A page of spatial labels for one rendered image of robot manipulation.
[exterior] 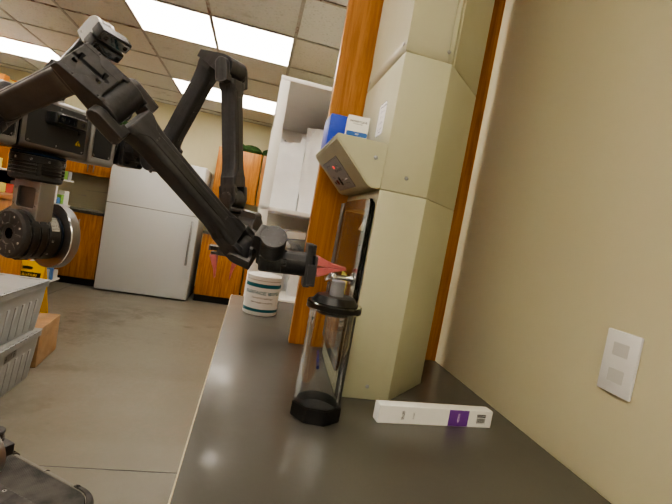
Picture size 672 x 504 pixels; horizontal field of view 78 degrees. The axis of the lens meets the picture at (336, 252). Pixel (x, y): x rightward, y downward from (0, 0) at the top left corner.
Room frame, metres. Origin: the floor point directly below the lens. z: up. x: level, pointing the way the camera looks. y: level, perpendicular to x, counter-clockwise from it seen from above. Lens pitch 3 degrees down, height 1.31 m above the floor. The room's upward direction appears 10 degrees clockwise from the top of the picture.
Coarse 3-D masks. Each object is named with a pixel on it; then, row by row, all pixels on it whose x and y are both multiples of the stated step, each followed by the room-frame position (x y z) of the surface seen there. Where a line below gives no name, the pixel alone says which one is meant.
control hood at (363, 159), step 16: (336, 144) 0.93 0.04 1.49; (352, 144) 0.90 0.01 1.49; (368, 144) 0.91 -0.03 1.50; (384, 144) 0.91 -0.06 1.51; (320, 160) 1.17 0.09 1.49; (352, 160) 0.91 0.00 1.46; (368, 160) 0.91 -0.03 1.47; (384, 160) 0.92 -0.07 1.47; (352, 176) 0.98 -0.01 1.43; (368, 176) 0.91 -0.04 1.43; (352, 192) 1.10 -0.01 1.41
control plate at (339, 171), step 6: (330, 162) 1.08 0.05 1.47; (336, 162) 1.02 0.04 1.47; (330, 168) 1.12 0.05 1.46; (336, 168) 1.06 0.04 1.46; (342, 168) 1.01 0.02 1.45; (330, 174) 1.17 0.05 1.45; (336, 174) 1.10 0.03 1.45; (342, 174) 1.05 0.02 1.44; (348, 180) 1.03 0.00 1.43; (342, 186) 1.13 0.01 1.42; (348, 186) 1.07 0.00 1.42; (354, 186) 1.01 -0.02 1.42
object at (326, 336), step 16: (320, 304) 0.76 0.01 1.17; (320, 320) 0.77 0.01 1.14; (336, 320) 0.76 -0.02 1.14; (352, 320) 0.78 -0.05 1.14; (320, 336) 0.76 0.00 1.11; (336, 336) 0.76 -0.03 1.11; (304, 352) 0.79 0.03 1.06; (320, 352) 0.76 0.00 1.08; (336, 352) 0.77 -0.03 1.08; (304, 368) 0.78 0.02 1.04; (320, 368) 0.76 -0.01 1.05; (336, 368) 0.77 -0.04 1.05; (304, 384) 0.77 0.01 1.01; (320, 384) 0.76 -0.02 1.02; (336, 384) 0.77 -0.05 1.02; (304, 400) 0.77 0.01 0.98; (320, 400) 0.76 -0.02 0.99; (336, 400) 0.78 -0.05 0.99
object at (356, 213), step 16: (352, 208) 1.09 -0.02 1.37; (368, 208) 0.93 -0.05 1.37; (352, 224) 1.05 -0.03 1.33; (368, 224) 0.92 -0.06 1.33; (352, 240) 1.02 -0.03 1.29; (336, 256) 1.18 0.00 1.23; (352, 256) 0.99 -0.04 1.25; (336, 272) 1.14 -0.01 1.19; (352, 272) 0.96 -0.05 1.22; (352, 288) 0.94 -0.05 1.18
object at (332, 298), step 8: (336, 280) 0.80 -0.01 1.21; (336, 288) 0.79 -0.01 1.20; (344, 288) 0.80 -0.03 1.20; (320, 296) 0.78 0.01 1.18; (328, 296) 0.78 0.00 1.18; (336, 296) 0.79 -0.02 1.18; (344, 296) 0.82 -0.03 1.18; (328, 304) 0.76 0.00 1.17; (336, 304) 0.76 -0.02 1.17; (344, 304) 0.77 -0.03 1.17; (352, 304) 0.78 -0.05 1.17
